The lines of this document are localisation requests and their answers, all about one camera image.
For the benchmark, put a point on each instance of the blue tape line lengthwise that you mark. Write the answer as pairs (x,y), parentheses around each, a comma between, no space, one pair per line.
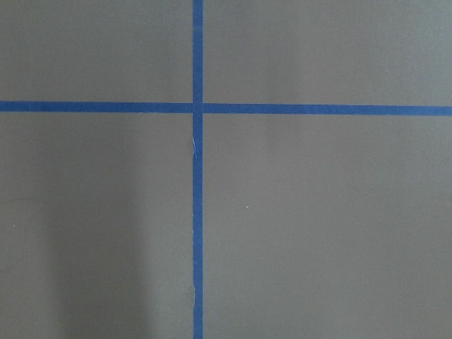
(197,175)

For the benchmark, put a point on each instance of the blue tape line crosswise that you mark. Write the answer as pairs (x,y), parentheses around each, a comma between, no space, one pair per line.
(224,108)

